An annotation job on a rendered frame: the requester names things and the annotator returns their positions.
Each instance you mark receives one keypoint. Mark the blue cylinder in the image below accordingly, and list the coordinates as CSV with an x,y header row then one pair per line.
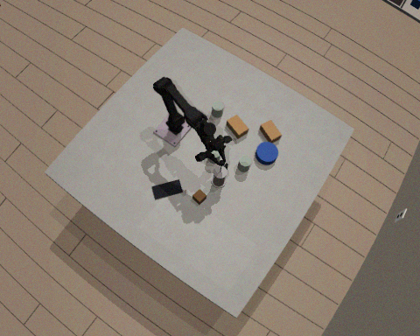
x,y
266,153

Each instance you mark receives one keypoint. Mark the glass french press with black knob plunger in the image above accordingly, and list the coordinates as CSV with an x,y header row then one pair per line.
x,y
219,175

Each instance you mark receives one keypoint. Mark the brown cube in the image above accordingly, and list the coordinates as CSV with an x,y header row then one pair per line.
x,y
199,196

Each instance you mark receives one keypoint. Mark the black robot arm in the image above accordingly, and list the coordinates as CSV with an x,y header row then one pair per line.
x,y
192,116

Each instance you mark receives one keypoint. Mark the tan rectangular box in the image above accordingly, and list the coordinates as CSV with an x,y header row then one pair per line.
x,y
270,131
237,126

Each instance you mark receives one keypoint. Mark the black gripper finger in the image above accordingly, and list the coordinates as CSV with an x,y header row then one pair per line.
x,y
222,154
212,157

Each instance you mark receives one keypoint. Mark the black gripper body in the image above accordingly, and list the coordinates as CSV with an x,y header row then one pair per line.
x,y
203,155

